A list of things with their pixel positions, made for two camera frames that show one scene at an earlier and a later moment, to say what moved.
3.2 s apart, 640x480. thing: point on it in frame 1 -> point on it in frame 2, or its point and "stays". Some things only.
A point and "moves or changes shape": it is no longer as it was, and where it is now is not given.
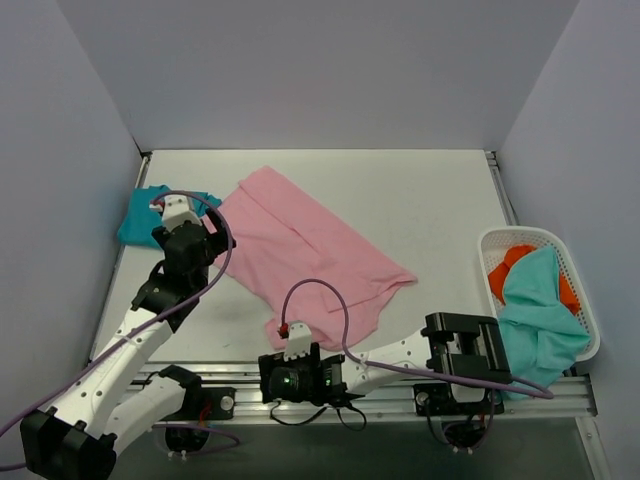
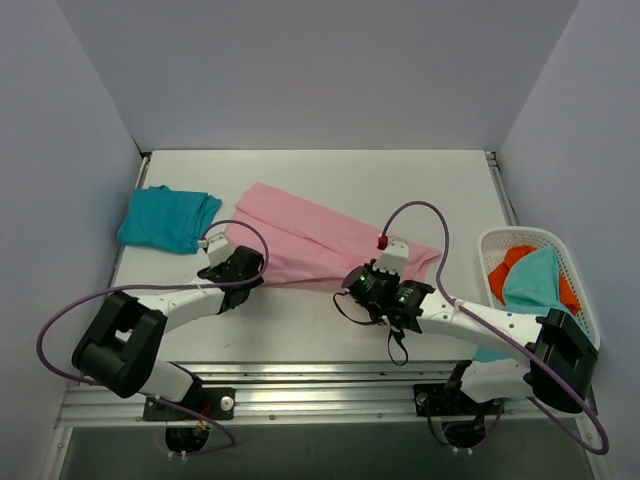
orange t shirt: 497,278 stays
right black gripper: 266,376 -> 377,272
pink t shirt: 298,263 moves or changes shape
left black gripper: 201,232 -> 245,261
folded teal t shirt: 140,218 stays
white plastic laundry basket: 495,242 stays
